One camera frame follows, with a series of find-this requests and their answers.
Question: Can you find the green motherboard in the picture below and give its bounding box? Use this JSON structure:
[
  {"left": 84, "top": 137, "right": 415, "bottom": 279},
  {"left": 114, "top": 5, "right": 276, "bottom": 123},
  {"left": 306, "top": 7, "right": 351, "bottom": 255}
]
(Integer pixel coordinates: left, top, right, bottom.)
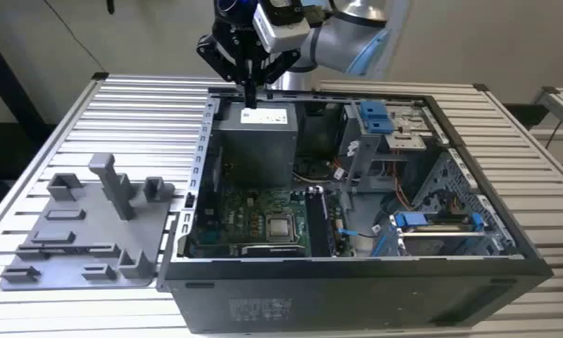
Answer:
[{"left": 186, "top": 182, "right": 358, "bottom": 260}]

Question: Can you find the orange wire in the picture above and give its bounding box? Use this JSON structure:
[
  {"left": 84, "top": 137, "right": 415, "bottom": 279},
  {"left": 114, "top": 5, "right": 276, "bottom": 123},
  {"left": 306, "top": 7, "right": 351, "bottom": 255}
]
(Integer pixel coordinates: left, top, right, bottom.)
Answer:
[{"left": 390, "top": 151, "right": 411, "bottom": 212}]

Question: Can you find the silver CPU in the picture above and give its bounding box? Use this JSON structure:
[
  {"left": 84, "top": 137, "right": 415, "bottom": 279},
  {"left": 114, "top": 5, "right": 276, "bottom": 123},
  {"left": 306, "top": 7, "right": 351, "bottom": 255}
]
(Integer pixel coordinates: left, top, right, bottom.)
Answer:
[{"left": 266, "top": 218, "right": 294, "bottom": 240}]

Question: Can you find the dark RAM slot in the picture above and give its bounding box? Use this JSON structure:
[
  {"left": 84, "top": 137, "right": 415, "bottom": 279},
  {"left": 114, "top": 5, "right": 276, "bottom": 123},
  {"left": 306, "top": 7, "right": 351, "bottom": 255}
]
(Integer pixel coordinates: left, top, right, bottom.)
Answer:
[
  {"left": 310, "top": 192, "right": 320, "bottom": 256},
  {"left": 318, "top": 192, "right": 328, "bottom": 256}
]

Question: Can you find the black graphics card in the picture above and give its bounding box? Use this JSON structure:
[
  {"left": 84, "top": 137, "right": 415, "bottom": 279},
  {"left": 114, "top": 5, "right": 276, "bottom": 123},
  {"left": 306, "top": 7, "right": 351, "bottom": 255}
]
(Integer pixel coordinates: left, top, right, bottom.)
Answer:
[{"left": 194, "top": 242, "right": 310, "bottom": 258}]

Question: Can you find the dark RAM stick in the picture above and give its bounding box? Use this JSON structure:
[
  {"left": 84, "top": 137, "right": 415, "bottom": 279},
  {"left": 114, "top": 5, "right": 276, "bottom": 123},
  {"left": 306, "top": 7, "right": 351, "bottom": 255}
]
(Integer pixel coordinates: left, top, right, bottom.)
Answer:
[{"left": 326, "top": 192, "right": 339, "bottom": 256}]

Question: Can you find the CPU socket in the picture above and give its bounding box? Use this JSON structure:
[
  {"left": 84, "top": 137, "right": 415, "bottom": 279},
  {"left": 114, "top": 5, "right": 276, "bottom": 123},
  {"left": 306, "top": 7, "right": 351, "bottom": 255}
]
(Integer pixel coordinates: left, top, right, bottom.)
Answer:
[{"left": 260, "top": 210, "right": 302, "bottom": 244}]

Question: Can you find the black wire with blue tab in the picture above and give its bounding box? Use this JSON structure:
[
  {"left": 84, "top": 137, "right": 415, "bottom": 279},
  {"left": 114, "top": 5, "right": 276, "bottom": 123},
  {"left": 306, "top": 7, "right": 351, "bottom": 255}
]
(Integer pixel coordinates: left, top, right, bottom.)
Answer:
[{"left": 338, "top": 227, "right": 392, "bottom": 242}]

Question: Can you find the blue plastic drive latch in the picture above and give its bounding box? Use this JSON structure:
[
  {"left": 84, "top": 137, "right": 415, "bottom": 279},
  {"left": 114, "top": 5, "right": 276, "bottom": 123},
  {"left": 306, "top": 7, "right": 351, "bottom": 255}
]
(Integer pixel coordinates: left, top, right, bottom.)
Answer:
[{"left": 358, "top": 101, "right": 394, "bottom": 135}]

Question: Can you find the grey parts rack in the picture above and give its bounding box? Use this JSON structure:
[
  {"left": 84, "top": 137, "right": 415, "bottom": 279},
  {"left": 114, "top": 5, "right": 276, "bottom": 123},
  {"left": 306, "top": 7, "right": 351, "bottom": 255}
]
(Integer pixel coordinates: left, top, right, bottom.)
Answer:
[{"left": 0, "top": 153, "right": 176, "bottom": 292}]

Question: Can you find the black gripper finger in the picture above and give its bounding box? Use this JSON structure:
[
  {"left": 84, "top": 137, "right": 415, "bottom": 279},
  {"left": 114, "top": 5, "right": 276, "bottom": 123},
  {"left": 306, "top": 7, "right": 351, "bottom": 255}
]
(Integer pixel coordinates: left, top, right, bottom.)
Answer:
[
  {"left": 250, "top": 50, "right": 302, "bottom": 108},
  {"left": 195, "top": 33, "right": 252, "bottom": 108}
]

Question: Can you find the grey metal drive cage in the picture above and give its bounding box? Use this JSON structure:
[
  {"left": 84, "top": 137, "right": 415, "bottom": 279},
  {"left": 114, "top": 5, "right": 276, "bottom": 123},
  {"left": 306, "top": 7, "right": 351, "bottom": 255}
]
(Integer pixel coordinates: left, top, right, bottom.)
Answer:
[{"left": 338, "top": 99, "right": 447, "bottom": 194}]

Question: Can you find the black PC case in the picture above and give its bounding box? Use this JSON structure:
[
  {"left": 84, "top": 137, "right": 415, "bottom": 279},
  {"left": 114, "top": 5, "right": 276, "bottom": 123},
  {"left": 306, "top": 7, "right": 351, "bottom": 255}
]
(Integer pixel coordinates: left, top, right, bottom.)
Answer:
[{"left": 156, "top": 86, "right": 555, "bottom": 335}]

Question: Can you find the grey power supply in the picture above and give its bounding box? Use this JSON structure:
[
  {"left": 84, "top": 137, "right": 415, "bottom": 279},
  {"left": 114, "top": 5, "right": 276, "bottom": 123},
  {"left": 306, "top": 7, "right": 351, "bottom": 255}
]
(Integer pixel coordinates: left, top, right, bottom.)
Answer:
[{"left": 212, "top": 101, "right": 300, "bottom": 189}]

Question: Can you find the grey metal side table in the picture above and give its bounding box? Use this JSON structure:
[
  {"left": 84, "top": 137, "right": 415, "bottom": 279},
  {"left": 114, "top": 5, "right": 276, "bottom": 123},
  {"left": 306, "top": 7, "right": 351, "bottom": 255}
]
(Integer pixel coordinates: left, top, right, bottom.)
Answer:
[{"left": 527, "top": 86, "right": 563, "bottom": 142}]

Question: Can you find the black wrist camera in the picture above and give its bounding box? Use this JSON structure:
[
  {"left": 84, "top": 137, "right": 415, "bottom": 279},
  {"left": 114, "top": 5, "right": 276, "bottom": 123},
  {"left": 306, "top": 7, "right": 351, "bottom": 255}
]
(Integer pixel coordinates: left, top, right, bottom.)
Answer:
[{"left": 262, "top": 0, "right": 332, "bottom": 28}]

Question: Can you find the silver hard disk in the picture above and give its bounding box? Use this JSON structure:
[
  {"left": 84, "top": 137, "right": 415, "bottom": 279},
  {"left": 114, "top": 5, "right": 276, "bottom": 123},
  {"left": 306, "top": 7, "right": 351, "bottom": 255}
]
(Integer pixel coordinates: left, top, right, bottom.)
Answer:
[{"left": 400, "top": 216, "right": 481, "bottom": 256}]

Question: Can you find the thin black wall cable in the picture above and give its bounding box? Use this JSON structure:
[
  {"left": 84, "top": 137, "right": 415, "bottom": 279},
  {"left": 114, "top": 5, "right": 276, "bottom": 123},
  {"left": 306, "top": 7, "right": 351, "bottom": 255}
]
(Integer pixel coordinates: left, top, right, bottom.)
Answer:
[{"left": 49, "top": 0, "right": 108, "bottom": 75}]

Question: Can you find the blue disk carrier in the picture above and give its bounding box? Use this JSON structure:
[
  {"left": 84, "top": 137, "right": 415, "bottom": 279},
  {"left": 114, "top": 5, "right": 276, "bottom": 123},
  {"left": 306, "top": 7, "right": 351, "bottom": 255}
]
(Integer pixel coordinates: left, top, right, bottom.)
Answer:
[{"left": 372, "top": 211, "right": 489, "bottom": 258}]

